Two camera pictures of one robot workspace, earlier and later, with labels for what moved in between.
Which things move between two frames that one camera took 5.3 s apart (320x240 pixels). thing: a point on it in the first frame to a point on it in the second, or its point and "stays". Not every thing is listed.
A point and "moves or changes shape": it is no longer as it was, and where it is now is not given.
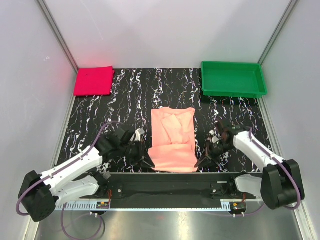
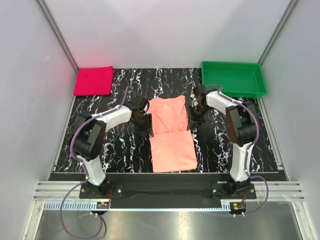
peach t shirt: x=173 y=144 moves or changes shape
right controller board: x=236 y=208 stays
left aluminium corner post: x=58 y=34 stays
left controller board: x=101 y=205 stays
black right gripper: x=205 y=159 to x=192 y=119
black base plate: x=175 y=190 stays
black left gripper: x=141 y=156 to x=147 y=127
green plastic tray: x=232 y=79 stays
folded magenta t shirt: x=94 y=81 stays
